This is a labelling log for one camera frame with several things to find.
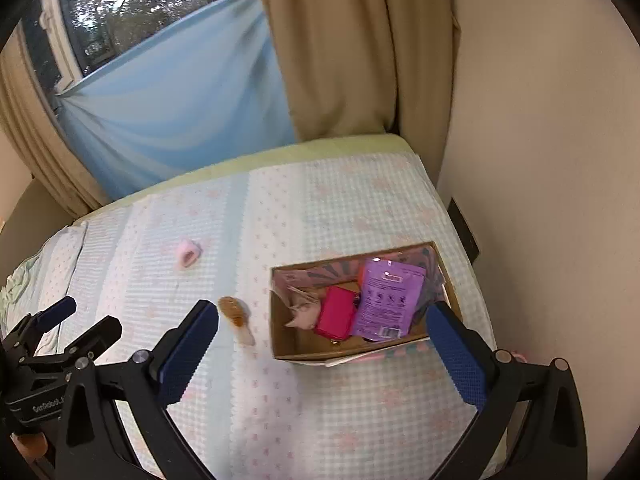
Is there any green bed sheet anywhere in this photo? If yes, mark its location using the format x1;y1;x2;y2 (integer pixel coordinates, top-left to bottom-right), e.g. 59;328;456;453
72;132;421;226

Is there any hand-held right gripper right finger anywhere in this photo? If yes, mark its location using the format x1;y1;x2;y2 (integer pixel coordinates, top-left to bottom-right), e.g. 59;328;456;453
425;294;588;480

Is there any beige headboard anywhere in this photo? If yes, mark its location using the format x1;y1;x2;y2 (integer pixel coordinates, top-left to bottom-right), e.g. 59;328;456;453
0;177;75;281

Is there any pink wallet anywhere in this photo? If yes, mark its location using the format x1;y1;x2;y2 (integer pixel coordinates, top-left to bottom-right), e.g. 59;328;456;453
315;286;359;339

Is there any white framed window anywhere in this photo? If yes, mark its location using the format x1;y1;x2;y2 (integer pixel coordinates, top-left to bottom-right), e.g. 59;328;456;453
20;0;261;96

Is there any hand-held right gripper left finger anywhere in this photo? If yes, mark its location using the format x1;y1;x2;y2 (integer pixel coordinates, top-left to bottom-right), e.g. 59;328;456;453
55;299;221;480

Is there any patterned cardboard box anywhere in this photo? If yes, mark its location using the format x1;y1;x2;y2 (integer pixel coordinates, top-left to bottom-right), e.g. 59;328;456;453
270;241;463;364

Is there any pale plush pouch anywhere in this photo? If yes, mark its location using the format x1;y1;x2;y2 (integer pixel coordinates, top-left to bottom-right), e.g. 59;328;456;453
272;280;328;332

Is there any beige curtain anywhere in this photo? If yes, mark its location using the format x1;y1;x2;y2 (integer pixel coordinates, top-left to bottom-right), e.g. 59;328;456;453
0;25;106;221
250;0;462;143

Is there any light green cloth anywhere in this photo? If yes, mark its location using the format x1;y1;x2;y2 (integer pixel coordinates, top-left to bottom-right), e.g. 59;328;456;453
0;256;41;311

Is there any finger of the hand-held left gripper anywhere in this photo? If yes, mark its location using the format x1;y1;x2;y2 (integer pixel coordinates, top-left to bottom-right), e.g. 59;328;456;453
50;316;123;368
2;296;77;353

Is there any small brown plush item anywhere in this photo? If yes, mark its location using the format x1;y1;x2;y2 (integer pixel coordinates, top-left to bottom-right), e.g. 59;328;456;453
218;296;256;346

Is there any blue cloth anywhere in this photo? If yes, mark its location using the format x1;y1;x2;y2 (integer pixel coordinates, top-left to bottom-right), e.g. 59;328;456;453
52;0;301;201

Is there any purple plastic packet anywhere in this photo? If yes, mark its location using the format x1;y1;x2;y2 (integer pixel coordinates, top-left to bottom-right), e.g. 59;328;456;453
349;257;427;343

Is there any person's left hand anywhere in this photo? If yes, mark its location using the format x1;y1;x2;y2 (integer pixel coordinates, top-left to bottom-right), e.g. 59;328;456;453
14;432;49;462

